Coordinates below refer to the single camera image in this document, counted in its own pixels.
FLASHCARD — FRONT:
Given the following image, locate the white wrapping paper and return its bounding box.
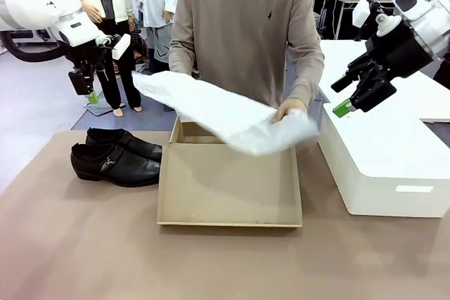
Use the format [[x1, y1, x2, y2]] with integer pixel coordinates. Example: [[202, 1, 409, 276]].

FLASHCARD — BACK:
[[131, 70, 321, 158]]

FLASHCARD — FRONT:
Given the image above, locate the pile of colourful clothes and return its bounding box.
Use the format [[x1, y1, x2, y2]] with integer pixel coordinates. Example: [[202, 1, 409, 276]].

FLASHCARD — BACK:
[[132, 38, 153, 73]]

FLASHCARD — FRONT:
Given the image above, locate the person's left forearm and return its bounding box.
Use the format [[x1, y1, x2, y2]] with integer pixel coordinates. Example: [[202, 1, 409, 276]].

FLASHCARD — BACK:
[[281, 43, 326, 110]]

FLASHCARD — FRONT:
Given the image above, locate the grey mannequin base plate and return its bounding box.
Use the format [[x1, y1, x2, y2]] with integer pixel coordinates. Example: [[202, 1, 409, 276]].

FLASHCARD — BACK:
[[83, 102, 126, 117]]

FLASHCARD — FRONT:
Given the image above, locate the white storage bin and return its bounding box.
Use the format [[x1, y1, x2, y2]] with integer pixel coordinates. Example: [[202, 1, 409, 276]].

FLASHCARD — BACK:
[[318, 101, 450, 219]]

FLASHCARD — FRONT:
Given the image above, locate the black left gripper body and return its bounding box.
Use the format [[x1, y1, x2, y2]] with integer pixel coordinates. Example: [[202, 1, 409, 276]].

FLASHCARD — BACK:
[[71, 44, 114, 77]]

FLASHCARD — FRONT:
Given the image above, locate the person's right forearm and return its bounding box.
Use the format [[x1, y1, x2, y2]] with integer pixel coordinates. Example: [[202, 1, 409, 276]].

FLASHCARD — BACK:
[[168, 38, 202, 77]]

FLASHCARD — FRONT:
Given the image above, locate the black leather buckle shoe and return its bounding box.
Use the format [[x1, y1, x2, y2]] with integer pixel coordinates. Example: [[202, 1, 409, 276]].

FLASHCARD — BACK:
[[86, 127, 164, 162], [70, 143, 163, 188]]

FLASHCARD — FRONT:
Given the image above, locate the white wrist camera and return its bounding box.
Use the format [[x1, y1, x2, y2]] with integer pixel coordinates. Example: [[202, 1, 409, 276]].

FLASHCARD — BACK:
[[111, 33, 131, 60], [352, 0, 371, 29]]

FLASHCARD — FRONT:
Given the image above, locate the white round gripper mount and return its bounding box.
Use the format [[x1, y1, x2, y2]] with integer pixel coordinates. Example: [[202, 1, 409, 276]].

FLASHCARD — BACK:
[[375, 14, 402, 38]]

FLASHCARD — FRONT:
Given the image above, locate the person in beige sweater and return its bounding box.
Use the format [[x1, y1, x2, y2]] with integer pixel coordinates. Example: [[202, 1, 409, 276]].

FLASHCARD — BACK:
[[168, 0, 326, 111]]

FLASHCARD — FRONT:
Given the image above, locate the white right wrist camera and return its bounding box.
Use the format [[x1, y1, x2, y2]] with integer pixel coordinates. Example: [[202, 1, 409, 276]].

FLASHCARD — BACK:
[[352, 0, 371, 29]]

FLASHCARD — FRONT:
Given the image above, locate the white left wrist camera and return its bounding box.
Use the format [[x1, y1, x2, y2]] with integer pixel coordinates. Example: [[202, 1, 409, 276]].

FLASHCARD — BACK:
[[111, 33, 131, 60]]

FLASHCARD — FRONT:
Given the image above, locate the cardboard shoe box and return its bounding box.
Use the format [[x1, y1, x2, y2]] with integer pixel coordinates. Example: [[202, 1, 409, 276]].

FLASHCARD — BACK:
[[156, 115, 304, 229]]

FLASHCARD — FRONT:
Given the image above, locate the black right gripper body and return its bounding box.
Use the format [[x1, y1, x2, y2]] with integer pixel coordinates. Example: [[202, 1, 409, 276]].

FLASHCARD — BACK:
[[364, 21, 434, 80]]

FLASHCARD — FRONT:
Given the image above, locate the person's left hand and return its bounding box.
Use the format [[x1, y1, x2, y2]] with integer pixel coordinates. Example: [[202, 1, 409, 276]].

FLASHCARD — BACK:
[[271, 98, 309, 124]]

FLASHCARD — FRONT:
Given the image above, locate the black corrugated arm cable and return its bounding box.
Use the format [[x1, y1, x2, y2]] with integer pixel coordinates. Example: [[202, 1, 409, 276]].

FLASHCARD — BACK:
[[0, 31, 73, 65]]

